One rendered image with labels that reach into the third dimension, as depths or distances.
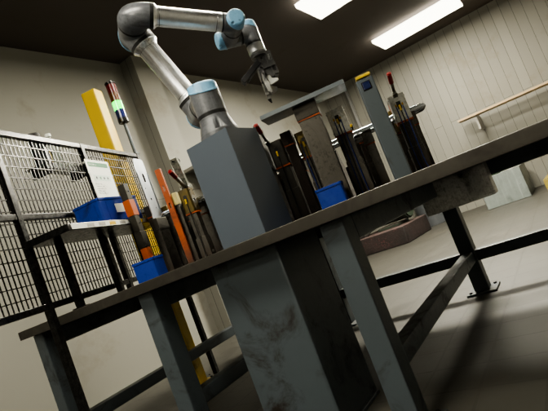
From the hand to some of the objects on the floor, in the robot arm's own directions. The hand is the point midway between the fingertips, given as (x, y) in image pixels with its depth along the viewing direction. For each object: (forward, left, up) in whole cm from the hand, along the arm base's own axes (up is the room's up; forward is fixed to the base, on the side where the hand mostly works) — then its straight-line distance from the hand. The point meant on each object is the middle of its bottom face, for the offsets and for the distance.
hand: (270, 99), depth 207 cm
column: (-32, +9, -124) cm, 128 cm away
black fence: (-34, +108, -124) cm, 168 cm away
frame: (+25, +13, -124) cm, 127 cm away
